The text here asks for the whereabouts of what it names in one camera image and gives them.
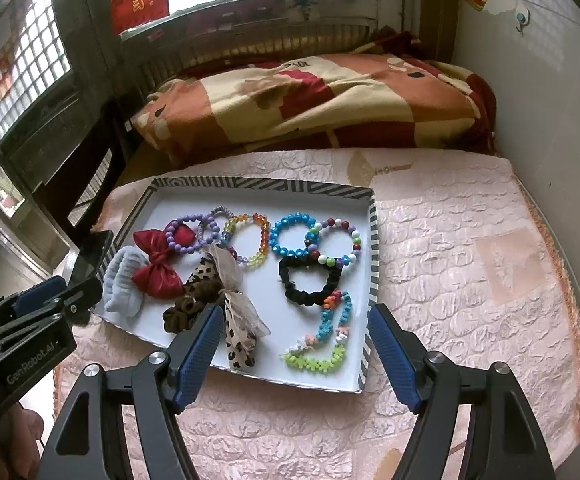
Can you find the pink quilted mattress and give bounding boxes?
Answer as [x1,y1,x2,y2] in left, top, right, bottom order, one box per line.
[52,149,580,480]

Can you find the red satin hair bow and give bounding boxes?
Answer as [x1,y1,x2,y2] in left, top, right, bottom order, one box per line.
[131,224,197,301]

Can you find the colourful plastic link necklace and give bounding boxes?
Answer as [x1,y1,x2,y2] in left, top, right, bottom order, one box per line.
[282,290,355,373]

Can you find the white tray with striped rim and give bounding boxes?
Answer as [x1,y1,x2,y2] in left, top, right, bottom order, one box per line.
[92,176,381,395]

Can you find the rainbow crystal bead bracelet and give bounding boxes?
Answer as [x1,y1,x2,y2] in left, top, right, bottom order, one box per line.
[222,212,271,270]

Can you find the mixed colour round bead bracelet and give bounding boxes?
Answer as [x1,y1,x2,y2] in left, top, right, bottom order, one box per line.
[306,217,363,267]

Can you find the dark wooden chair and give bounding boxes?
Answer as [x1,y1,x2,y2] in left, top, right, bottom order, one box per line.
[65,100,136,241]

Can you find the pale grey scrunchie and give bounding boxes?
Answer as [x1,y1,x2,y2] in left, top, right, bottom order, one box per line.
[102,246,151,318]

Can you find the dark wooden headboard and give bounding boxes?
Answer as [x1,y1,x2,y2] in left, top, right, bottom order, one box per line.
[120,7,405,91]

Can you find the black scrunchie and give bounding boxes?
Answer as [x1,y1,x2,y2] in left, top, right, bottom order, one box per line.
[278,256,345,307]

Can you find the person's left hand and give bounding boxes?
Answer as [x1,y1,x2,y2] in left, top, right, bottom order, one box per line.
[0,402,46,480]

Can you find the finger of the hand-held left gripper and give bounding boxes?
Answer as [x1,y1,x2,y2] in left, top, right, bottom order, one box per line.
[0,275,68,343]
[45,230,114,328]

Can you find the purple bead bracelet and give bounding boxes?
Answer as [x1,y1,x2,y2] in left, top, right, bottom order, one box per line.
[164,214,217,255]

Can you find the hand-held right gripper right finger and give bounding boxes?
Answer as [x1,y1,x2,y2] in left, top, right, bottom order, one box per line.
[367,303,558,480]

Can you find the brown scrunchie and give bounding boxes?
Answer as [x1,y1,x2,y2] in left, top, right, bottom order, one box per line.
[162,280,225,335]

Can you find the small grey bead bracelet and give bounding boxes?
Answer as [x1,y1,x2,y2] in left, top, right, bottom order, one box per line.
[197,206,235,248]

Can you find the leopard print hair bow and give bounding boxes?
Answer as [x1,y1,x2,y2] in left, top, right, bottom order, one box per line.
[184,245,272,371]

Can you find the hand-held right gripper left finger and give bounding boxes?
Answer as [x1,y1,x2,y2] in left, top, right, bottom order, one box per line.
[40,304,225,480]

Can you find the blue bead bracelet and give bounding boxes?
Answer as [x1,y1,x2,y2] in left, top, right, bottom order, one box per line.
[270,214,321,261]

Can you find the red and cream printed blanket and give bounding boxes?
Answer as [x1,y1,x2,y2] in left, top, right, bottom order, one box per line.
[130,30,498,166]

